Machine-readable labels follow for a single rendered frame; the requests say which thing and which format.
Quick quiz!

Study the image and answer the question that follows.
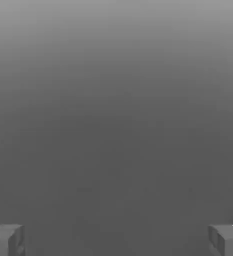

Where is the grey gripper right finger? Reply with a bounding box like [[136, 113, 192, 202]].
[[207, 223, 233, 256]]

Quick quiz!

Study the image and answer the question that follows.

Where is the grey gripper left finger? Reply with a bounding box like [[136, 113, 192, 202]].
[[0, 223, 27, 256]]

